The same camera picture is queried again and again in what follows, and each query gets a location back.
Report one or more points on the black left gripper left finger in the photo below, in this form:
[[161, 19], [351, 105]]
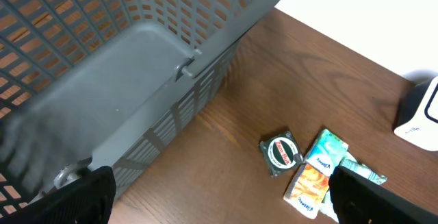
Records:
[[88, 200]]

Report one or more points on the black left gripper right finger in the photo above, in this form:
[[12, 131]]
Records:
[[358, 200]]

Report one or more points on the teal snack pack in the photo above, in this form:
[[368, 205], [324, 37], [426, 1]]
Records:
[[350, 163]]

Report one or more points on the small orange snack box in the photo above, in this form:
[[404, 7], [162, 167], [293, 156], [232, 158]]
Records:
[[307, 190]]

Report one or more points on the small teal snack box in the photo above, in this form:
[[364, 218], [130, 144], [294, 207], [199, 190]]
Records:
[[326, 152]]

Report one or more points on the dark green balm box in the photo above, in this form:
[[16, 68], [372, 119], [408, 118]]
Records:
[[281, 153]]

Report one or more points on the white barcode scanner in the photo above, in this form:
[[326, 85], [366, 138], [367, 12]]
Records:
[[417, 116]]

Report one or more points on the dark grey plastic basket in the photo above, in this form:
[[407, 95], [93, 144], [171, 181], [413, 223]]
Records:
[[92, 83]]

